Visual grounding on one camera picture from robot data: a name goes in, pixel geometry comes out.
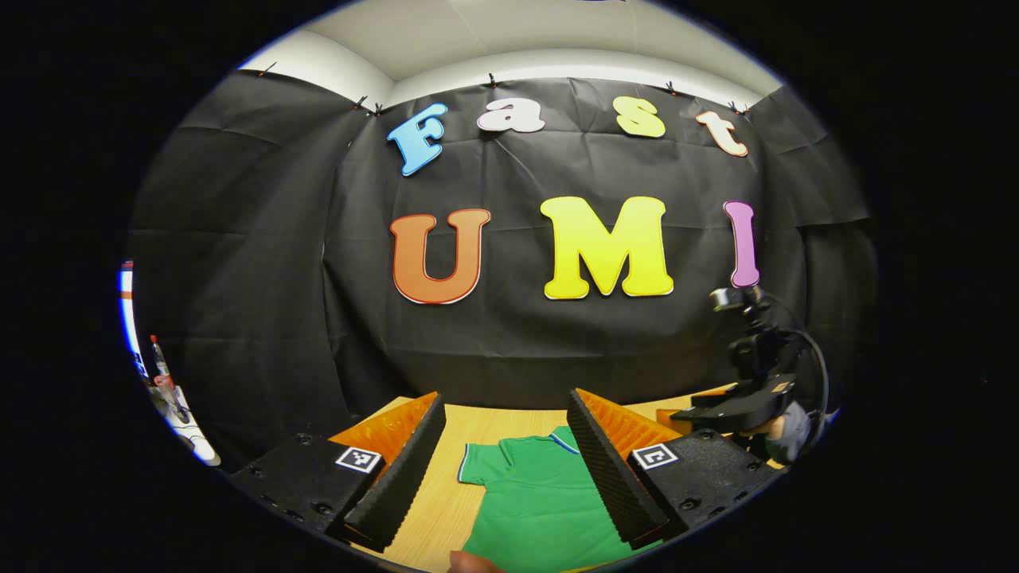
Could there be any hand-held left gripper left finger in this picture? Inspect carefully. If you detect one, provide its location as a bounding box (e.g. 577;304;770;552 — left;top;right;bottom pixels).
227;390;447;554

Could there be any black backdrop cloth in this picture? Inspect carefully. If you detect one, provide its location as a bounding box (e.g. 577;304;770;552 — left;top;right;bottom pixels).
127;68;876;470

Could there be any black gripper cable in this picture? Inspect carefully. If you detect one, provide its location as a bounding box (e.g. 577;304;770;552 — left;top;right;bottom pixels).
784;325;831;458

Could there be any clear bottle with red cap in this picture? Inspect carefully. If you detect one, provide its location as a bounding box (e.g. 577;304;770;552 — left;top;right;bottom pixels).
150;334;174;392

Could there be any white table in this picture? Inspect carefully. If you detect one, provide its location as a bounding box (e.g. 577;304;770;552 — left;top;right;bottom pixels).
155;386;222;468

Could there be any green T-shirt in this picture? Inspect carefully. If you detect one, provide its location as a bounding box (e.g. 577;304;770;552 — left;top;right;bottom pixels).
458;426;663;573

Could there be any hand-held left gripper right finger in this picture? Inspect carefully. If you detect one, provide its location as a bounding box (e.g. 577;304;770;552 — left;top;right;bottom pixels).
567;388;785;552

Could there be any white board with red stripe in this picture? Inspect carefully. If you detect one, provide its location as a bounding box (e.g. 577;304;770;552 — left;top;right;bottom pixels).
118;259;152;375

